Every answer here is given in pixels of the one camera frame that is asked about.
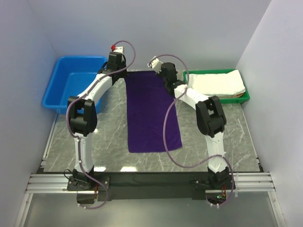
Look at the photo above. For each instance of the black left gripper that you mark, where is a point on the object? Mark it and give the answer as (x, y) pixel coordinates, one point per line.
(123, 74)

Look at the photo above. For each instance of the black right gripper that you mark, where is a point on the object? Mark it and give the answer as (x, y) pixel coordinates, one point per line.
(161, 72)

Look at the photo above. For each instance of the purple towel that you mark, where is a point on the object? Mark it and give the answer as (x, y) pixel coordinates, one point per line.
(147, 102)

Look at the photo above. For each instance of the white towel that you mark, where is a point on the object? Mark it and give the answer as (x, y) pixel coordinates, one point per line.
(214, 84)

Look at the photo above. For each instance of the orange Doraemon towel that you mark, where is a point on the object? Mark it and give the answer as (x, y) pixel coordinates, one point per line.
(231, 96)

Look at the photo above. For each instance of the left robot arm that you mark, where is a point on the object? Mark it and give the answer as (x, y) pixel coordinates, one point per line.
(82, 115)

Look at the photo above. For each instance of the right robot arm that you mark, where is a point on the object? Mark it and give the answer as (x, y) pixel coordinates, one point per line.
(210, 119)

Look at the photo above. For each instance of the blue plastic bin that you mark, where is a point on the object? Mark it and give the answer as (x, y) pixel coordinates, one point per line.
(71, 76)

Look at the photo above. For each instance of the green plastic tray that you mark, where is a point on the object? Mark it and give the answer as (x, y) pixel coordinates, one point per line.
(238, 100)

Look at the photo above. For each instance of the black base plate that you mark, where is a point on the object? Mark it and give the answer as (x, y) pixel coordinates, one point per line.
(141, 193)

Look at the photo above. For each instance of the aluminium mounting rail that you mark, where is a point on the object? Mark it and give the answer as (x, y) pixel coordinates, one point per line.
(58, 183)

